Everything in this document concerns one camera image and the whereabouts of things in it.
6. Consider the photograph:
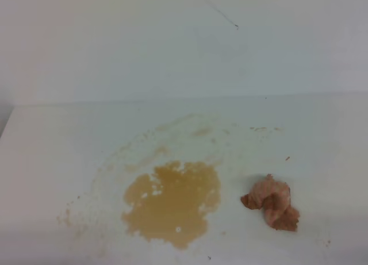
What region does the orange-brown rag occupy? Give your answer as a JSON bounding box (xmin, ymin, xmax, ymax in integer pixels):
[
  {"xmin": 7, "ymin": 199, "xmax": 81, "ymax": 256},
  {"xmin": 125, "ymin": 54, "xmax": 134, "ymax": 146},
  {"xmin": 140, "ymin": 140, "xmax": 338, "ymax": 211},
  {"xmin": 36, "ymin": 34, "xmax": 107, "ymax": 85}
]
[{"xmin": 240, "ymin": 174, "xmax": 300, "ymax": 232}]

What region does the brown coffee puddle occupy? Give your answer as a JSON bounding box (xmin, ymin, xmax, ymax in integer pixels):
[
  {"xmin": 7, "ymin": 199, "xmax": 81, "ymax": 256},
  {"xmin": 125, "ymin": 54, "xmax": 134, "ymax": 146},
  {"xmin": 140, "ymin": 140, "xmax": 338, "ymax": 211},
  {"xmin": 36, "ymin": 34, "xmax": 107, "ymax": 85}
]
[{"xmin": 121, "ymin": 161, "xmax": 221, "ymax": 249}]

